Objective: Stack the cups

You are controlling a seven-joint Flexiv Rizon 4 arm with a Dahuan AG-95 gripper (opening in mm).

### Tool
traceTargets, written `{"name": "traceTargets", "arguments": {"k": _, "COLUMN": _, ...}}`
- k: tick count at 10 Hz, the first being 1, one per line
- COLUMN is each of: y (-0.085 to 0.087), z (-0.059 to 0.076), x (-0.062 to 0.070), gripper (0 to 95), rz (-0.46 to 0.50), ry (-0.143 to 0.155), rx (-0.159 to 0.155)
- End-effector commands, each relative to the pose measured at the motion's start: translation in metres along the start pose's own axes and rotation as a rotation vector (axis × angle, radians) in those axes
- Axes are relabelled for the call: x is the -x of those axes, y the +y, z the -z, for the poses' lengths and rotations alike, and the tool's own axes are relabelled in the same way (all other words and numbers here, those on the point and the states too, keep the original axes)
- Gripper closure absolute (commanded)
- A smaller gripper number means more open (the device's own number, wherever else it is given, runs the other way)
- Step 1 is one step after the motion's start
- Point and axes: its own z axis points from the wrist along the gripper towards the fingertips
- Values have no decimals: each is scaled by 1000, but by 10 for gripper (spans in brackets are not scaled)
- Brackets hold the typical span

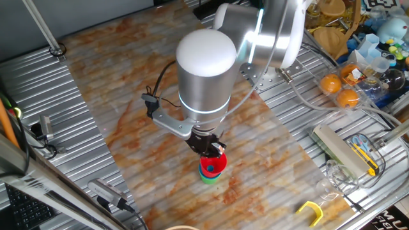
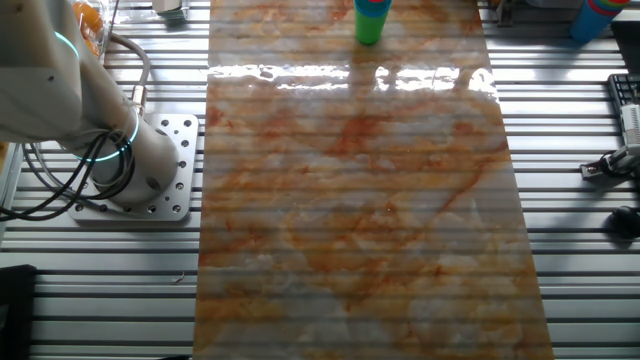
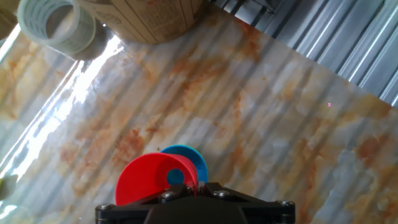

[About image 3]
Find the blue plastic cup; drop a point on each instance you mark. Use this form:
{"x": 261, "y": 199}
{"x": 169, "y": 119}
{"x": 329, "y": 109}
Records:
{"x": 196, "y": 157}

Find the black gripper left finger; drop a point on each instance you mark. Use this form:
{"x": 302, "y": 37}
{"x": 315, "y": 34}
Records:
{"x": 130, "y": 213}

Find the cardboard box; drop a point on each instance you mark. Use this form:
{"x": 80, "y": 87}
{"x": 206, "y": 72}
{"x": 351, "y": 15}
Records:
{"x": 149, "y": 18}

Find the marble pattern mat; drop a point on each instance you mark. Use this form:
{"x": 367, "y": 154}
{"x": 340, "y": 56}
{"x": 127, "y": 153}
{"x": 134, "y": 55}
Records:
{"x": 248, "y": 109}

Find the clear tape roll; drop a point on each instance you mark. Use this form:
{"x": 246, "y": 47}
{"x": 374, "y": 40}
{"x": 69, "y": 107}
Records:
{"x": 84, "y": 31}

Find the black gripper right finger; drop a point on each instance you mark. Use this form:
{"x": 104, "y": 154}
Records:
{"x": 267, "y": 213}

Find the red plastic cup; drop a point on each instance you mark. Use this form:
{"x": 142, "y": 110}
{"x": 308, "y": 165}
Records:
{"x": 140, "y": 180}

